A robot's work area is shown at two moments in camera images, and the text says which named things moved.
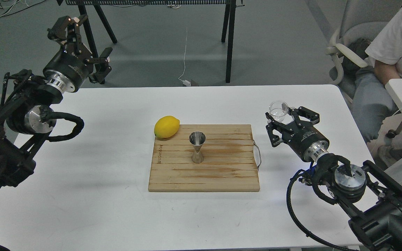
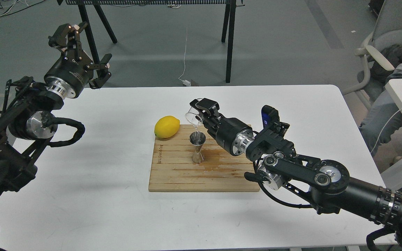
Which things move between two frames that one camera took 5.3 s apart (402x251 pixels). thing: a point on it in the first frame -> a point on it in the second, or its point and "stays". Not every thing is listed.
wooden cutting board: x=230 y=163 stays
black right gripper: x=306 y=140 -> x=233 y=135
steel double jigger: x=197 y=138 stays
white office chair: x=360 y=18 -> x=400 y=22
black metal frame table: x=229 y=17 stays
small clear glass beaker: x=278 y=109 -> x=193 y=117
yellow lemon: x=166 y=127 stays
